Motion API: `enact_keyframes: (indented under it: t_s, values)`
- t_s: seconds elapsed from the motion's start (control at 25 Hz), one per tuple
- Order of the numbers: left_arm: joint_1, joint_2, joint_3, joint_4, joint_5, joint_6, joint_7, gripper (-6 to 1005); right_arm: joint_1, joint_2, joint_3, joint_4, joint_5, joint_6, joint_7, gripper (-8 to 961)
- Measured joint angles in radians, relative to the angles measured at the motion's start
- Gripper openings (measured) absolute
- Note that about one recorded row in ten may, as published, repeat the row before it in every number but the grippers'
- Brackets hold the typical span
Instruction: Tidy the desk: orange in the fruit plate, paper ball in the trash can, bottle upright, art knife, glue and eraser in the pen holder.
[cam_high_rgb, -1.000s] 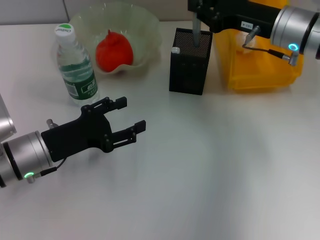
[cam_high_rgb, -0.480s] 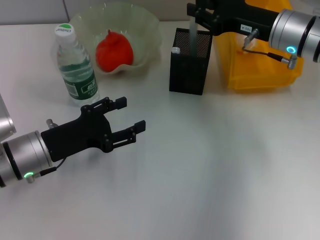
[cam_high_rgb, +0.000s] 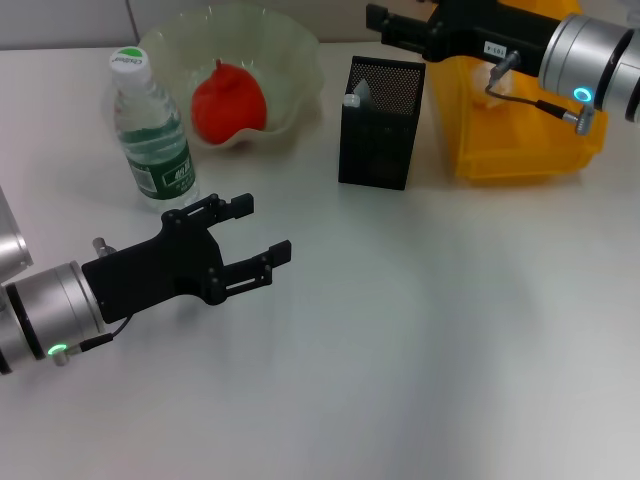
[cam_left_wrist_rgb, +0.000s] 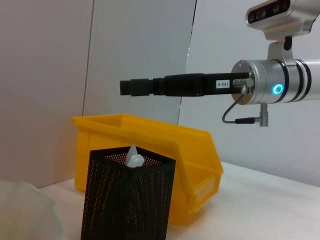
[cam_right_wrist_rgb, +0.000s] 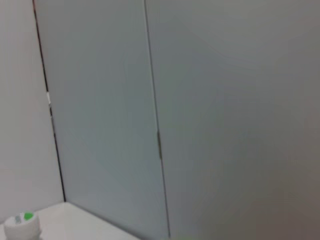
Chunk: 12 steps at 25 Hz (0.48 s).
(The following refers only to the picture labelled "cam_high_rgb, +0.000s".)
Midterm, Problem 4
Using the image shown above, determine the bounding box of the black mesh pen holder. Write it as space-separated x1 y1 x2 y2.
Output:
337 54 427 191

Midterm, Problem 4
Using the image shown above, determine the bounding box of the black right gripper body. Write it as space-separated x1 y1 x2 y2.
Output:
423 0 565 77

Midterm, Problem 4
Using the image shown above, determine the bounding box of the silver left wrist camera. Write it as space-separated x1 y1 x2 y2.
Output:
0 184 34 281

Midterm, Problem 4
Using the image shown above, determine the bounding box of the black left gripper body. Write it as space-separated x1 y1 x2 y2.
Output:
81 208 225 324

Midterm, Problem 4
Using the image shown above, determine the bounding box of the pale green glass fruit bowl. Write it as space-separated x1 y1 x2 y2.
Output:
137 4 324 157

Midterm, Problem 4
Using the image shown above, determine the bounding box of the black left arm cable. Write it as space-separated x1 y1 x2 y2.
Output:
52 314 135 367

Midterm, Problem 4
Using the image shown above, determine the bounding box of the clear bottle with green label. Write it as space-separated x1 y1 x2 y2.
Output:
108 45 200 214

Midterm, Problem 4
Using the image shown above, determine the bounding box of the yellow plastic bin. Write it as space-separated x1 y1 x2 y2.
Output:
427 49 612 185

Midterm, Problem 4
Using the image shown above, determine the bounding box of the red-orange fruit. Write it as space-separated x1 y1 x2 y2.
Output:
191 58 268 145

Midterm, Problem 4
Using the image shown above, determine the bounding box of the white paper ball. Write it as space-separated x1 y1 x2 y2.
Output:
472 62 517 109

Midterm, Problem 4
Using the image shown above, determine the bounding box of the grey pen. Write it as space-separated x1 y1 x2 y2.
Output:
352 78 374 109

